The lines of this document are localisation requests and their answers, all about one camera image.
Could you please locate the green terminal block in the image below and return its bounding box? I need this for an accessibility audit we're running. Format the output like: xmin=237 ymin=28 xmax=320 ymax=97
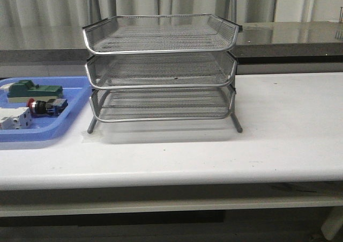
xmin=7 ymin=80 xmax=63 ymax=103

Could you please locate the silver rack frame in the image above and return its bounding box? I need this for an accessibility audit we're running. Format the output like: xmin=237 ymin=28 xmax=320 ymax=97
xmin=85 ymin=0 xmax=243 ymax=135

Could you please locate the blue plastic tray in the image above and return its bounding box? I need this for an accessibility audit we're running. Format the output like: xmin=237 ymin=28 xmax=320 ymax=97
xmin=0 ymin=76 xmax=92 ymax=143

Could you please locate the white circuit breaker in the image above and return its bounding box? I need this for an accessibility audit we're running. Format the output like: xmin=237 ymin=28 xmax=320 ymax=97
xmin=1 ymin=107 xmax=32 ymax=130

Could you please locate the dark steel counter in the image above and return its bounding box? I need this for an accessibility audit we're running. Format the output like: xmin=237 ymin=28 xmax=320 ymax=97
xmin=1 ymin=21 xmax=342 ymax=64

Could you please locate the red emergency stop button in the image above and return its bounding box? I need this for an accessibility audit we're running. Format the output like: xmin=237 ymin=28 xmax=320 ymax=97
xmin=27 ymin=98 xmax=68 ymax=117

